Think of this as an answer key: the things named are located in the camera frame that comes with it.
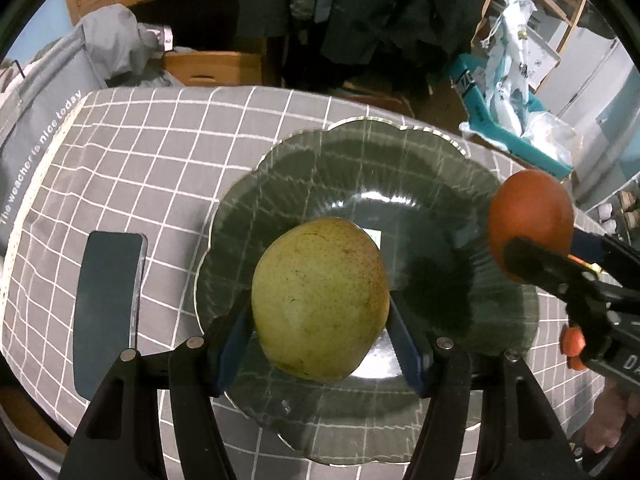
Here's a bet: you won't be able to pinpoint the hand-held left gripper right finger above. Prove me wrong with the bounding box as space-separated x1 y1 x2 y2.
387 292 586 480

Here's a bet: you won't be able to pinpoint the wooden shelf rack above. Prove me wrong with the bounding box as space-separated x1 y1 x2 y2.
480 0 588 91

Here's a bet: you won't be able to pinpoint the wooden drawer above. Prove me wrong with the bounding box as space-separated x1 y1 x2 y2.
162 50 266 88

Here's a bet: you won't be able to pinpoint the teal cardboard box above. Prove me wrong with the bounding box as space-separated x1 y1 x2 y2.
447 52 576 181

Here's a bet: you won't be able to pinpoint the person's right hand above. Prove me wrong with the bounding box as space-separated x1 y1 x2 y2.
582 385 632 453

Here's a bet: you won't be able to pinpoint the white printed plastic bag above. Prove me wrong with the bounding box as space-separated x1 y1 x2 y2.
482 0 546 136

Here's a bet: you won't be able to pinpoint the shoe rack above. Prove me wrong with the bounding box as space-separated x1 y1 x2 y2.
585 175 640 241

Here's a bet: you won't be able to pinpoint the grey crumpled clothes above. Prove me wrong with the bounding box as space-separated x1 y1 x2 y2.
80 4 186 88

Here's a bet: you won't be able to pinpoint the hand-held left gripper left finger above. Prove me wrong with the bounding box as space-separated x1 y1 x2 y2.
59 290 257 480

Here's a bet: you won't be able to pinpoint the scalloped glass plate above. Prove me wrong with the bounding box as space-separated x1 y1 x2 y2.
192 117 541 466

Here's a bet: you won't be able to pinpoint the yellow-green pear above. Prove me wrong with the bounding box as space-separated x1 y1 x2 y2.
251 217 391 383

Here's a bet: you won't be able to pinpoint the large orange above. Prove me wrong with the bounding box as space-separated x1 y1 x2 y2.
487 169 576 283

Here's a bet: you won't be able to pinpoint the clear plastic bag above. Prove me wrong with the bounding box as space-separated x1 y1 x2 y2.
520 110 583 166

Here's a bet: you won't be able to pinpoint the white patterned box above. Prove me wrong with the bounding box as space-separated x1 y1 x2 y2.
525 35 562 92

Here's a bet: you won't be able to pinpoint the small tangerine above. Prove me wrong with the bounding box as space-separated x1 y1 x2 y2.
560 325 588 371

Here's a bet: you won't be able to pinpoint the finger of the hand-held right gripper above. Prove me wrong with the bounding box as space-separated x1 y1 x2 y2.
570 229 640 286
502 236 602 307

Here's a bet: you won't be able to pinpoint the grey fabric storage bag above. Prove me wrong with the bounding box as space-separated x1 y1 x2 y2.
0 25 108 256

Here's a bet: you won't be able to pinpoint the dark hanging coats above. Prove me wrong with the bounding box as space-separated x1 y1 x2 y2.
235 0 493 91

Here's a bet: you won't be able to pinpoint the grey checked tablecloth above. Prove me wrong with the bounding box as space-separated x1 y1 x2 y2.
0 85 608 480

